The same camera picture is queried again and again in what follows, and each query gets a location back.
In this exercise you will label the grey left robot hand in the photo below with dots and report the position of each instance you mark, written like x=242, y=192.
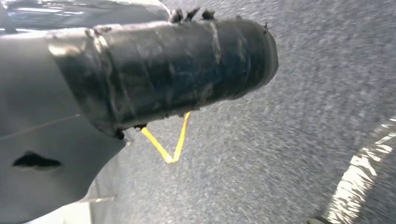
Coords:
x=46, y=123

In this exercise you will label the yellow floor tape outline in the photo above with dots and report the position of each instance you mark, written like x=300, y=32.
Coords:
x=161, y=151

